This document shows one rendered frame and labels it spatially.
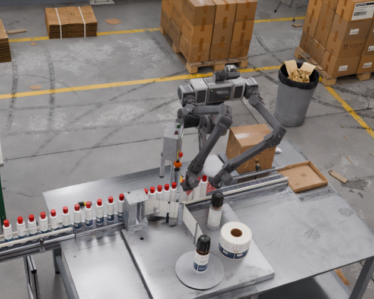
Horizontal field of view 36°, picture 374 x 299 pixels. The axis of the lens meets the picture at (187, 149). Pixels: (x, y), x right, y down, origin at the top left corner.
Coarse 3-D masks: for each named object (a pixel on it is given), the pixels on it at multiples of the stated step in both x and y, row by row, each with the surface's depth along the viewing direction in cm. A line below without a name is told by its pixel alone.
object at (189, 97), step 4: (184, 92) 403; (188, 92) 404; (192, 92) 404; (184, 96) 404; (188, 96) 403; (192, 96) 405; (184, 100) 404; (188, 100) 402; (192, 100) 401; (184, 104) 409
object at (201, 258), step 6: (204, 234) 343; (198, 240) 341; (204, 240) 339; (210, 240) 344; (198, 246) 343; (204, 246) 340; (198, 252) 348; (204, 252) 344; (198, 258) 347; (204, 258) 346; (198, 264) 350; (204, 264) 350; (198, 270) 353; (204, 270) 354
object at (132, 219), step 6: (126, 204) 368; (132, 204) 364; (138, 204) 371; (144, 204) 372; (126, 210) 371; (132, 210) 367; (138, 210) 373; (144, 210) 376; (126, 216) 374; (132, 216) 371; (138, 216) 376; (126, 222) 377; (132, 222) 374; (138, 222) 378; (144, 222) 379; (126, 228) 380; (132, 228) 378; (138, 228) 380
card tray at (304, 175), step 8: (288, 168) 454; (296, 168) 455; (304, 168) 456; (312, 168) 457; (288, 176) 446; (296, 176) 447; (304, 176) 448; (312, 176) 449; (320, 176) 450; (288, 184) 439; (296, 184) 440; (304, 184) 441; (312, 184) 442; (320, 184) 440
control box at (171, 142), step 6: (168, 126) 375; (174, 126) 376; (180, 126) 377; (168, 132) 370; (174, 132) 371; (180, 132) 373; (168, 138) 367; (174, 138) 366; (168, 144) 370; (174, 144) 369; (168, 150) 373; (174, 150) 372; (162, 156) 377; (168, 156) 376; (174, 156) 375
